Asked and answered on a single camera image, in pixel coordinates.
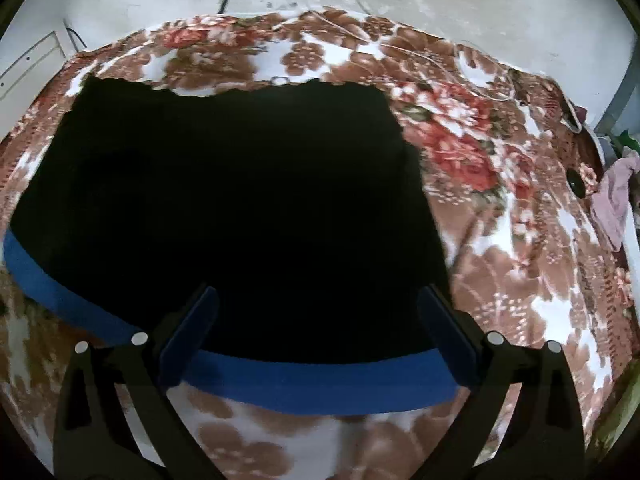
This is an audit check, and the small black oval object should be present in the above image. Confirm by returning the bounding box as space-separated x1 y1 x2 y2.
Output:
566 170 587 200

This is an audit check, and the blue and black jacket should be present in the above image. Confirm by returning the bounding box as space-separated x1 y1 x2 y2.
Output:
2 77 462 417

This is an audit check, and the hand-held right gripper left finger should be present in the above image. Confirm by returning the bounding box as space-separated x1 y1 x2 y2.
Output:
52 284 220 480

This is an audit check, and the pink cloth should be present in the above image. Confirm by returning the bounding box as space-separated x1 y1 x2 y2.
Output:
592 152 640 252

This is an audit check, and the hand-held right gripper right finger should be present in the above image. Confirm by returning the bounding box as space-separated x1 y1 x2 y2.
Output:
416 284 587 480

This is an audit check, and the thin black cable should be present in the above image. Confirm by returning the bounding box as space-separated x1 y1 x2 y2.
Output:
64 20 90 53

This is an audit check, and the floral blanket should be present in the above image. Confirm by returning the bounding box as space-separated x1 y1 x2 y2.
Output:
0 7 640 480

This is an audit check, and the green cloth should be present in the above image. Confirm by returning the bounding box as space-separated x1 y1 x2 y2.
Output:
617 130 640 157

